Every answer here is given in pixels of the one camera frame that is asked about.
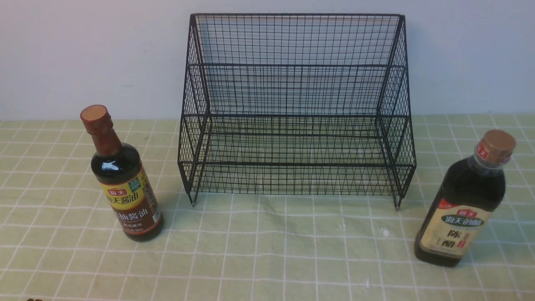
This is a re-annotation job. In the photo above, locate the black wire mesh rack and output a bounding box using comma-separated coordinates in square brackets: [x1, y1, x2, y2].
[177, 13, 417, 209]

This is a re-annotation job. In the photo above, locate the vinegar bottle gold cap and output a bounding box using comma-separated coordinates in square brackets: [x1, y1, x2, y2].
[413, 129, 517, 267]

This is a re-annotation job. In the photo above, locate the soy sauce bottle red cap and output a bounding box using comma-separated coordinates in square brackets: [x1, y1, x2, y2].
[80, 105, 164, 242]

